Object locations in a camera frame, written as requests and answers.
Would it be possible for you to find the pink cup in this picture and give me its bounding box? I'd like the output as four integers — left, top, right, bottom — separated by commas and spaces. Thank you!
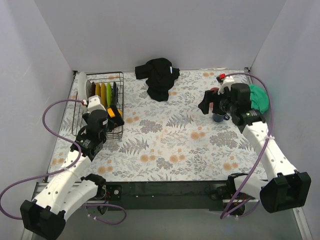
210, 87, 219, 93

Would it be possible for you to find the dark blue mug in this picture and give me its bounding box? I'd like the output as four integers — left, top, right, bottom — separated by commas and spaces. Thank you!
212, 113, 230, 123

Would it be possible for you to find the large white plate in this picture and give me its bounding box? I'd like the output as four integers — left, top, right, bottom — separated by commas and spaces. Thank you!
77, 72, 88, 101

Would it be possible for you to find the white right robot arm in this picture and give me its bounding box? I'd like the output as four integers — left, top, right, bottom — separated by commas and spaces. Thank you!
198, 83, 311, 213

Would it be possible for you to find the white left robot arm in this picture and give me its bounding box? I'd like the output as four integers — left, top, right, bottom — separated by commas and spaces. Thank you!
20, 104, 109, 240

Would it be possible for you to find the yellow bowl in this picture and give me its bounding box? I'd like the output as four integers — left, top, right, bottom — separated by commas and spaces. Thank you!
107, 105, 123, 118

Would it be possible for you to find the black plate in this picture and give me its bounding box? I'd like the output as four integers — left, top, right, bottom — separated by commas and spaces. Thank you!
112, 81, 119, 105

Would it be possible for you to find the lime green plate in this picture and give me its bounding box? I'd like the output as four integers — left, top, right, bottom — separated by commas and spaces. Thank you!
106, 82, 113, 107

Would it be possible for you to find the orange yellow plate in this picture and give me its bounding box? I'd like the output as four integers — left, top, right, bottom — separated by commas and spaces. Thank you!
100, 83, 107, 107

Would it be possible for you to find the green cloth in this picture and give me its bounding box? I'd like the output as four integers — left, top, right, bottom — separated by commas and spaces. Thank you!
249, 84, 270, 114

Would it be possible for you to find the dark brown plate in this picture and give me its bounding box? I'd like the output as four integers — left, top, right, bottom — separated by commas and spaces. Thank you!
90, 82, 96, 97

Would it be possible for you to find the floral table mat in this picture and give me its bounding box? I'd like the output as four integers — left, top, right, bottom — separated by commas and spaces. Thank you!
48, 69, 278, 182

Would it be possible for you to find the black cloth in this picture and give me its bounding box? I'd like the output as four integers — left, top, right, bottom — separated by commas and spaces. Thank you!
135, 58, 180, 102

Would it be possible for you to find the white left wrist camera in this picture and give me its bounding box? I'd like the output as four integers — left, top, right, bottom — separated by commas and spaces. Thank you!
81, 95, 107, 113

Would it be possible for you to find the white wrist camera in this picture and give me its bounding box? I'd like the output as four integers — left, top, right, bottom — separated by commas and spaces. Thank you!
81, 95, 107, 113
216, 73, 235, 95

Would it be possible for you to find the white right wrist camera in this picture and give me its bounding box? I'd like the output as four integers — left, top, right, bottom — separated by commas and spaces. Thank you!
216, 73, 235, 95

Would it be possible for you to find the black wire dish rack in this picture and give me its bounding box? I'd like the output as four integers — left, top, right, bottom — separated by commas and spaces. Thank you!
71, 71, 124, 136

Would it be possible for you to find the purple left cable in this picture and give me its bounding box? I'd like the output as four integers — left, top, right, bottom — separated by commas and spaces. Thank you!
0, 99, 128, 225

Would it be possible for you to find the purple cable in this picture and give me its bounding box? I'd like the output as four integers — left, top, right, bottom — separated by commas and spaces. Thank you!
219, 72, 275, 220
0, 99, 128, 225

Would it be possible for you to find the black base frame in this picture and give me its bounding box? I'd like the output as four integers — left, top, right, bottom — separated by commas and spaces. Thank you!
32, 181, 297, 216

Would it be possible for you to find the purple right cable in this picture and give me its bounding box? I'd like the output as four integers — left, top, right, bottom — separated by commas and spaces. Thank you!
219, 72, 275, 220

